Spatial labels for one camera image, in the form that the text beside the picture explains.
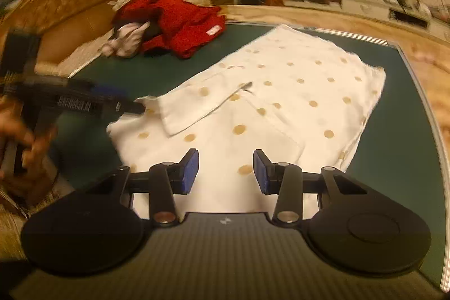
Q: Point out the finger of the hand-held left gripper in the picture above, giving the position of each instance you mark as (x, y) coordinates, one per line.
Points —
(77, 103)
(98, 89)

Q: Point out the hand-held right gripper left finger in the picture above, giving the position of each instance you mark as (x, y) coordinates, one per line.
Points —
(191, 168)

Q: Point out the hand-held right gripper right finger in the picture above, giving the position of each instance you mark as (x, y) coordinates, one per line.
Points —
(260, 168)

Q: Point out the white polka dot shirt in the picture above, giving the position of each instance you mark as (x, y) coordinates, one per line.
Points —
(281, 103)

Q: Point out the person's left hand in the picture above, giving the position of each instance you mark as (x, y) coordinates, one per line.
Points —
(38, 159)

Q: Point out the pink garment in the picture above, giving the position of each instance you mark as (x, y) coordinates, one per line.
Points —
(126, 40)

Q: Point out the brown leather sofa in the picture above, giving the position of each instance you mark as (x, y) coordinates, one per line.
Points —
(70, 4)

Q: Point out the red garment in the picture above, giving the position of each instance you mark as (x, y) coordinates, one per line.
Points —
(182, 26)

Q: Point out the gold patterned cloth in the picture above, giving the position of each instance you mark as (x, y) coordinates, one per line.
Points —
(12, 229)

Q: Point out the white television cabinet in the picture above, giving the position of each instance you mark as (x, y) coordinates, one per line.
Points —
(369, 10)

